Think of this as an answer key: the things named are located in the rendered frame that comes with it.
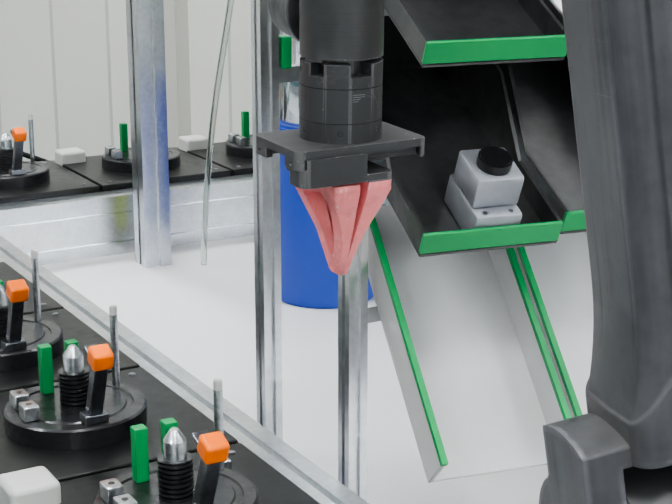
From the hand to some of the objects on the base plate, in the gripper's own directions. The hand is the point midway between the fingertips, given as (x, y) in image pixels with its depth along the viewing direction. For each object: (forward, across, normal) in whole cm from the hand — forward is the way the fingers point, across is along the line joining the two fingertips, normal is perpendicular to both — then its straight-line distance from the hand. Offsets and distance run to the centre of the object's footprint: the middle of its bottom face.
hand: (338, 261), depth 103 cm
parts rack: (+39, +31, +31) cm, 59 cm away
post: (+42, +40, +127) cm, 140 cm away
